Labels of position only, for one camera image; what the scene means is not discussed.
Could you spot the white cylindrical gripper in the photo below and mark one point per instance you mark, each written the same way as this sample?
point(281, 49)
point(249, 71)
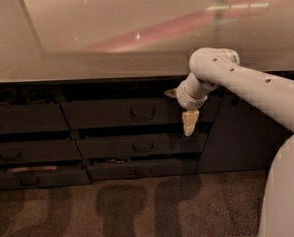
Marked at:
point(185, 99)

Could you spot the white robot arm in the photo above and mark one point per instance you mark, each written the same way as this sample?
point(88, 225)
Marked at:
point(211, 68)

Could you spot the dark grey cabinet door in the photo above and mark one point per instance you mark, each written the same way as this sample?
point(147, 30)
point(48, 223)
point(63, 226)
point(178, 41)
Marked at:
point(241, 138)

